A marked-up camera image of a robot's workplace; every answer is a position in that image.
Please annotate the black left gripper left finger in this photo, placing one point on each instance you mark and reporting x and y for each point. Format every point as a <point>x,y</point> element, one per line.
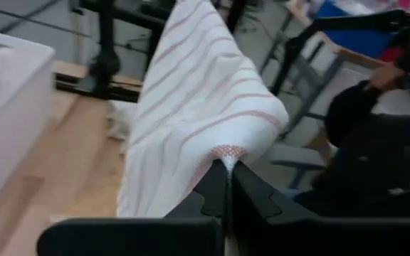
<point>137,238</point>

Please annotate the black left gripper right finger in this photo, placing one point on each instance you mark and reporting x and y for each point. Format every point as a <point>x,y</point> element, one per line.
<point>315,238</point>

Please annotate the white towel with brown stripes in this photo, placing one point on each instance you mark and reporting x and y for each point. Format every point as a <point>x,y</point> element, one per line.
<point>198,106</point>

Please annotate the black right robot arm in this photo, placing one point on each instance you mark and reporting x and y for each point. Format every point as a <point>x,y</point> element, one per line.
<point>106,65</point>

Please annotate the person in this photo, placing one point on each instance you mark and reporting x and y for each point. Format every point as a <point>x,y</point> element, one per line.
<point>368,160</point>

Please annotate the white perforated plastic basket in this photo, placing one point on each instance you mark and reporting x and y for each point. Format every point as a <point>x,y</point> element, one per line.
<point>9,106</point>

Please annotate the wooden table with grey legs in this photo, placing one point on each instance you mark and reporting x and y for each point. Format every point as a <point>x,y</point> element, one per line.
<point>358,56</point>

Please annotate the blue bin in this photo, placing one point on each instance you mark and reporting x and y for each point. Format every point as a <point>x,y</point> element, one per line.
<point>361,39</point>

